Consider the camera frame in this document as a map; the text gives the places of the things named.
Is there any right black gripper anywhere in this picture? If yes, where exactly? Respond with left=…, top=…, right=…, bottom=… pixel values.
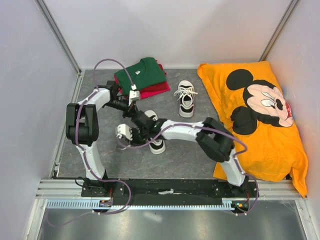
left=126, top=127, right=150, bottom=147

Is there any black white sneaker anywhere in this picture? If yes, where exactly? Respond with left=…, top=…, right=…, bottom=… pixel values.
left=173, top=80, right=198, bottom=118
left=144, top=110, right=166, bottom=155

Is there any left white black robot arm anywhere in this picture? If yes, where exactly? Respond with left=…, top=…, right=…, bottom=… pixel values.
left=65, top=81, right=141, bottom=197

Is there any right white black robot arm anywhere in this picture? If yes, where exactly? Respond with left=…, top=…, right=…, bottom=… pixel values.
left=130, top=111, right=249, bottom=197

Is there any pink folded t-shirt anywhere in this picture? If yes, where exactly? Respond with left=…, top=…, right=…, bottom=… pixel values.
left=133, top=89, right=170, bottom=101

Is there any dark red folded t-shirt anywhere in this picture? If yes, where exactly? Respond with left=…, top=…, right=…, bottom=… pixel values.
left=114, top=63, right=170, bottom=91

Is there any green folded t-shirt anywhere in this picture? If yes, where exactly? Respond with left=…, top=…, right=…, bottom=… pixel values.
left=114, top=57, right=166, bottom=95

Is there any black white sneaker tied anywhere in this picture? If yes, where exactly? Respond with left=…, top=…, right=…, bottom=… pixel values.
left=173, top=80, right=198, bottom=118

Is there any white tape scrap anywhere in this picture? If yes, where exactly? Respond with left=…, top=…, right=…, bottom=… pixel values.
left=158, top=188, right=182, bottom=196

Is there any orange Mickey Mouse pillow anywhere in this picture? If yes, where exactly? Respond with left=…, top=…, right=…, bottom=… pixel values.
left=197, top=61, right=308, bottom=197

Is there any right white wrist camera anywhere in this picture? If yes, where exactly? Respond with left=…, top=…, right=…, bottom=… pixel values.
left=115, top=123, right=133, bottom=141

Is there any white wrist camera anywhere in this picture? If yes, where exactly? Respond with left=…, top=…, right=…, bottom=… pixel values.
left=128, top=90, right=141, bottom=102
left=115, top=123, right=133, bottom=141

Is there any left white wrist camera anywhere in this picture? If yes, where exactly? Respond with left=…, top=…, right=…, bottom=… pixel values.
left=128, top=90, right=141, bottom=102

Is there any grey slotted cable duct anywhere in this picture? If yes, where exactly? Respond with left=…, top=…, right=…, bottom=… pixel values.
left=46, top=199, right=250, bottom=210

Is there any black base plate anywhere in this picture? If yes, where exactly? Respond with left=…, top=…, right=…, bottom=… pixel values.
left=81, top=178, right=259, bottom=207

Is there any left aluminium corner post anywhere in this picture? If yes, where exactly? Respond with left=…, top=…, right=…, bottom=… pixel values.
left=35, top=0, right=82, bottom=75

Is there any aluminium corner post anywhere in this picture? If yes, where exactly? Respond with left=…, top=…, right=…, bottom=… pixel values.
left=258, top=0, right=300, bottom=62
left=35, top=0, right=82, bottom=75

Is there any right aluminium corner post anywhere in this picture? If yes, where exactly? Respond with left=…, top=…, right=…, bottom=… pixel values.
left=258, top=0, right=300, bottom=62

